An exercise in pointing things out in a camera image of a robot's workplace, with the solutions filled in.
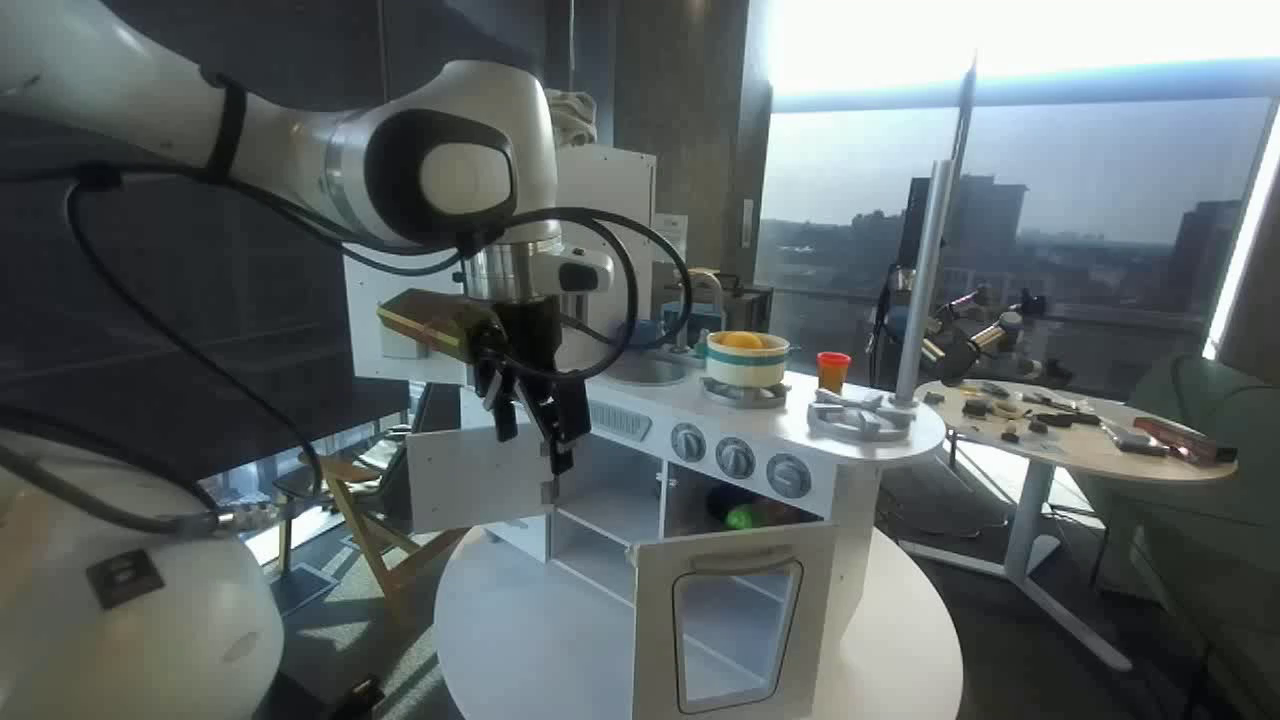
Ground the white side table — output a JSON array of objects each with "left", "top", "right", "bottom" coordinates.
[{"left": 905, "top": 374, "right": 1240, "bottom": 675}]

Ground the round white table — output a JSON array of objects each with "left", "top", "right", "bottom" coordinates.
[{"left": 432, "top": 524, "right": 967, "bottom": 720}]

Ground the black device with lens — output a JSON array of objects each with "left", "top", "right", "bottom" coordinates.
[{"left": 916, "top": 296, "right": 1034, "bottom": 386}]

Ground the white pot with teal stripe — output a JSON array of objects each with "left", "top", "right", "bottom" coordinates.
[{"left": 700, "top": 328, "right": 796, "bottom": 396}]

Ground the gray stove burner ring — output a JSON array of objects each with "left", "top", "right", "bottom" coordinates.
[
  {"left": 805, "top": 393, "right": 925, "bottom": 443},
  {"left": 697, "top": 374, "right": 802, "bottom": 413}
]

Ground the green upholstered bench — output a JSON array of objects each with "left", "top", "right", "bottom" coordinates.
[{"left": 1066, "top": 353, "right": 1280, "bottom": 720}]

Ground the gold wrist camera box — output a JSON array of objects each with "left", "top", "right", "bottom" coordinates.
[{"left": 378, "top": 284, "right": 500, "bottom": 362}]

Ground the white toy kitchen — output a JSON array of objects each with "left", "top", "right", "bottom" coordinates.
[{"left": 341, "top": 140, "right": 952, "bottom": 720}]

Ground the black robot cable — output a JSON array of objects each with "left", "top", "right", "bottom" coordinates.
[{"left": 62, "top": 154, "right": 697, "bottom": 535}]

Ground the gray stove knob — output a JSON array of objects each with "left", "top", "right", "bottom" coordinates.
[
  {"left": 667, "top": 420, "right": 713, "bottom": 467},
  {"left": 713, "top": 437, "right": 761, "bottom": 483},
  {"left": 763, "top": 452, "right": 816, "bottom": 504}
]

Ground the wooden folding stand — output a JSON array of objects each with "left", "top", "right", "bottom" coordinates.
[{"left": 274, "top": 452, "right": 473, "bottom": 630}]

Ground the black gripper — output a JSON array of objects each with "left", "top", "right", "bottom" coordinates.
[{"left": 459, "top": 293, "right": 595, "bottom": 478}]

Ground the white oven door with window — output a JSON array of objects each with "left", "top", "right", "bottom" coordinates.
[{"left": 632, "top": 521, "right": 835, "bottom": 720}]

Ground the small white cabinet door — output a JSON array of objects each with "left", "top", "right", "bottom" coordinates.
[{"left": 403, "top": 422, "right": 552, "bottom": 531}]

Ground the green toy vegetable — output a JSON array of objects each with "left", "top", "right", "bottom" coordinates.
[{"left": 722, "top": 498, "right": 783, "bottom": 531}]

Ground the brown flat item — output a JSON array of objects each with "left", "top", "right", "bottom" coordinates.
[{"left": 1131, "top": 413, "right": 1226, "bottom": 467}]

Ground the red knob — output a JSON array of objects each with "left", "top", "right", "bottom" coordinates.
[{"left": 811, "top": 349, "right": 857, "bottom": 396}]

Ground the gray upright pole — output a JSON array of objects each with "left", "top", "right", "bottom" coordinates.
[{"left": 893, "top": 64, "right": 986, "bottom": 413}]

